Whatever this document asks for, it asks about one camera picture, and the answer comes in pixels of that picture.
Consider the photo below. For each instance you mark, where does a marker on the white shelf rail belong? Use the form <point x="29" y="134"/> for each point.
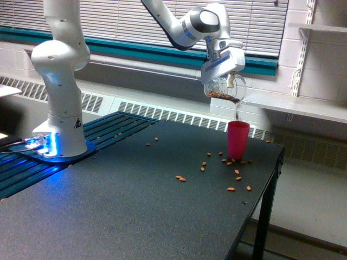
<point x="304" y="31"/>

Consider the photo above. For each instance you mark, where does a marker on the blue slatted rail bed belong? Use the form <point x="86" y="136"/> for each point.
<point x="19" y="171"/>

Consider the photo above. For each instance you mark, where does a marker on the white upper wall shelf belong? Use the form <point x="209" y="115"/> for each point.
<point x="315" y="27"/>

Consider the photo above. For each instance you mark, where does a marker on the black table leg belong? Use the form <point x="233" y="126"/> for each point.
<point x="266" y="209"/>

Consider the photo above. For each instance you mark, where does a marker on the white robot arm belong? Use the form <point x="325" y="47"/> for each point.
<point x="62" y="135"/>

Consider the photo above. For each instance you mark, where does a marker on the white object at left edge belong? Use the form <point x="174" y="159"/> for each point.
<point x="7" y="91"/>

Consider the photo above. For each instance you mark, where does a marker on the white window blinds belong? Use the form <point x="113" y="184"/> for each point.
<point x="259" y="25"/>

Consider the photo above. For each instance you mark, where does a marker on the white lower wall shelf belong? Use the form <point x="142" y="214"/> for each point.
<point x="315" y="108"/>

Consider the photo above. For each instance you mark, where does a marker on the pink plastic cup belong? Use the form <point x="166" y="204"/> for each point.
<point x="237" y="136"/>

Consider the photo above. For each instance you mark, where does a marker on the radiator vent grille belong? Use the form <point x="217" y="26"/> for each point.
<point x="298" y="147"/>

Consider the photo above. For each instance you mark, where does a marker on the clear cup of almonds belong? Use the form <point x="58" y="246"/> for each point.
<point x="217" y="88"/>

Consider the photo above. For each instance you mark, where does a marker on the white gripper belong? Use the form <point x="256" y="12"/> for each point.
<point x="224" y="56"/>

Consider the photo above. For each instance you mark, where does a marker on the white wall shelf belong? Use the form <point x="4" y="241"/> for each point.
<point x="315" y="27"/>
<point x="315" y="108"/>

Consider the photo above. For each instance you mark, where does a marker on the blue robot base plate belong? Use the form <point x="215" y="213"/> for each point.
<point x="91" y="147"/>

